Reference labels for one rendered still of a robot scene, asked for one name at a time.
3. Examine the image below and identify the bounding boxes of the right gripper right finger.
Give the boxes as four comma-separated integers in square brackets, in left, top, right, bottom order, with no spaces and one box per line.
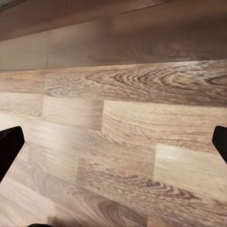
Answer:
[212,126,227,164]

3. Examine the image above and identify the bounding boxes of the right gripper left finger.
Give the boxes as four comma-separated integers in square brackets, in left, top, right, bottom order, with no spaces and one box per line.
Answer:
[0,126,25,182]

